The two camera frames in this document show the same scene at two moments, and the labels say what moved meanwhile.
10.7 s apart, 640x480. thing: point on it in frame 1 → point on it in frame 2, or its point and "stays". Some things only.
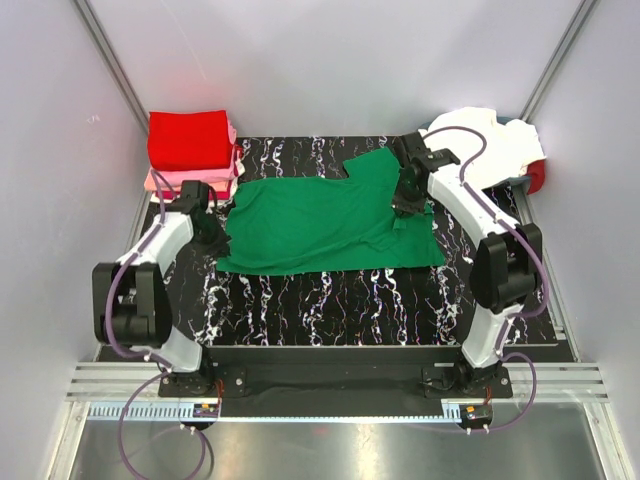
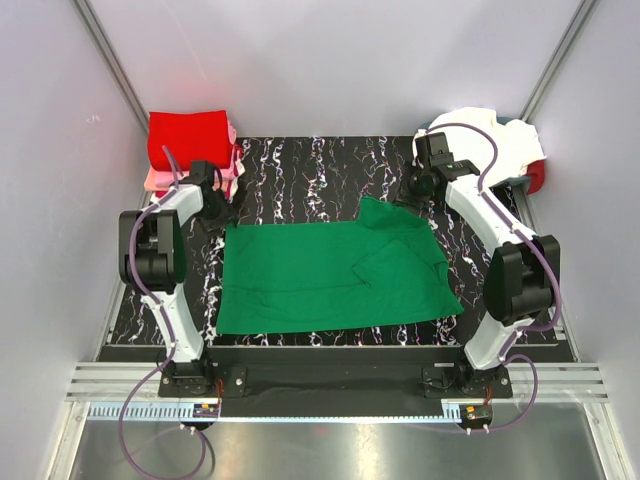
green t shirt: x=327 y=223 → x=382 y=270
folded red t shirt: x=189 y=140 stays
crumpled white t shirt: x=511 y=145 stays
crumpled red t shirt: x=536 y=171 stays
